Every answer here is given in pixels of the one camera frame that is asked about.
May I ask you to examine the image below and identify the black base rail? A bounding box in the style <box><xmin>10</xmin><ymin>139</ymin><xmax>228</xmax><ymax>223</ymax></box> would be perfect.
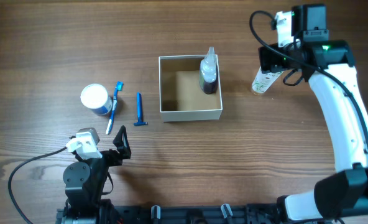
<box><xmin>55</xmin><ymin>203</ymin><xmax>284</xmax><ymax>224</ymax></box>

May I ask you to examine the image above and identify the white floral squeeze tube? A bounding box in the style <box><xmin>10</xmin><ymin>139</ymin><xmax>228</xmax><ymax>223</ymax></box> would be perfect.
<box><xmin>252</xmin><ymin>68</ymin><xmax>283</xmax><ymax>95</ymax></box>

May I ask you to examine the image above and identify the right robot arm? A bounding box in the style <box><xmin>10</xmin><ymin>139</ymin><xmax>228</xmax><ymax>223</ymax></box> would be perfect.
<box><xmin>259</xmin><ymin>40</ymin><xmax>368</xmax><ymax>223</ymax></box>

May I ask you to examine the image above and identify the open beige cardboard box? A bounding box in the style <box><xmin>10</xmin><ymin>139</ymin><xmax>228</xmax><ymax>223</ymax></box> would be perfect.
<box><xmin>159</xmin><ymin>55</ymin><xmax>223</xmax><ymax>122</ymax></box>

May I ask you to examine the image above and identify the blue white toothbrush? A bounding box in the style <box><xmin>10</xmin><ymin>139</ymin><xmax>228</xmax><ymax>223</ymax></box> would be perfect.
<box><xmin>106</xmin><ymin>82</ymin><xmax>124</xmax><ymax>135</ymax></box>

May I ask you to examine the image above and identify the blue disposable razor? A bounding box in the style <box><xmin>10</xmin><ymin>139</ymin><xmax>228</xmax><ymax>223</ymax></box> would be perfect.
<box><xmin>134</xmin><ymin>92</ymin><xmax>148</xmax><ymax>126</ymax></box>

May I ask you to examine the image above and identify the clear capped dark bottle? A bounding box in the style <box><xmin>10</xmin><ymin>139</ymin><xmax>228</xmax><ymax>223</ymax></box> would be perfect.
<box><xmin>199</xmin><ymin>47</ymin><xmax>218</xmax><ymax>94</ymax></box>

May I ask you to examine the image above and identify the left black cable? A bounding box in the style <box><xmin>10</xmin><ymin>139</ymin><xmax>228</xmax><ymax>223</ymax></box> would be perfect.
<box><xmin>7</xmin><ymin>146</ymin><xmax>68</xmax><ymax>224</ymax></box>

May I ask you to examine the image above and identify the black cable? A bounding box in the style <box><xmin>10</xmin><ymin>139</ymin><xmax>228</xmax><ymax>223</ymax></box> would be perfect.
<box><xmin>249</xmin><ymin>10</ymin><xmax>368</xmax><ymax>224</ymax></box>
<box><xmin>7</xmin><ymin>146</ymin><xmax>68</xmax><ymax>224</ymax></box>

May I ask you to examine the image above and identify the right black cable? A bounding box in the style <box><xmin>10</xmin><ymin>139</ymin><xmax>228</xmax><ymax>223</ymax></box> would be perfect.
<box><xmin>249</xmin><ymin>10</ymin><xmax>368</xmax><ymax>224</ymax></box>

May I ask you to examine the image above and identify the white lidded blue jar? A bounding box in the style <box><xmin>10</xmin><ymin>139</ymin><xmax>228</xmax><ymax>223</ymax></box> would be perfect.
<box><xmin>80</xmin><ymin>83</ymin><xmax>113</xmax><ymax>116</ymax></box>

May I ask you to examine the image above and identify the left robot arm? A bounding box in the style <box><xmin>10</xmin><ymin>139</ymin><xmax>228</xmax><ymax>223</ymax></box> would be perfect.
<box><xmin>56</xmin><ymin>126</ymin><xmax>131</xmax><ymax>224</ymax></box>

